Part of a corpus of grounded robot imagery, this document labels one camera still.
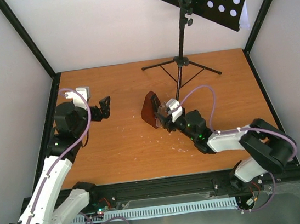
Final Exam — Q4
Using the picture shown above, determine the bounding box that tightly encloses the black frame post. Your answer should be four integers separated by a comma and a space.
236, 0, 300, 52
0, 0, 58, 82

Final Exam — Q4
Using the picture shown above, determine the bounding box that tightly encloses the brown wooden metronome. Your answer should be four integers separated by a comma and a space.
141, 91, 161, 128

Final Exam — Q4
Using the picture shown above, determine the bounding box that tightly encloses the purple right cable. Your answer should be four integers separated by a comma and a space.
177, 73, 300, 220

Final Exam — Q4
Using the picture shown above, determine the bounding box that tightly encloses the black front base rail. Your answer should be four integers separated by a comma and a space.
19, 158, 300, 224

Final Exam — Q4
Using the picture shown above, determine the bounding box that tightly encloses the black frame post left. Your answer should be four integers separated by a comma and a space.
0, 0, 58, 82

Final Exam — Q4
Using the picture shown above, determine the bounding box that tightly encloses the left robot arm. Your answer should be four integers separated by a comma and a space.
11, 96, 111, 224

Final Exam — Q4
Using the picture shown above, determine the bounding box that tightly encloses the clear plastic metronome cover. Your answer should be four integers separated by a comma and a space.
154, 102, 173, 128

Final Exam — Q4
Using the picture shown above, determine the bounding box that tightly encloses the black frame post right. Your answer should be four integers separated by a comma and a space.
236, 0, 300, 52

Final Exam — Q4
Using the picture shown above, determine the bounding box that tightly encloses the light blue cable duct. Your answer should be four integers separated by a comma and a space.
69, 194, 239, 224

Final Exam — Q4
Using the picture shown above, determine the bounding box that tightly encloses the white sheet music paper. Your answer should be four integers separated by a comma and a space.
239, 1, 250, 29

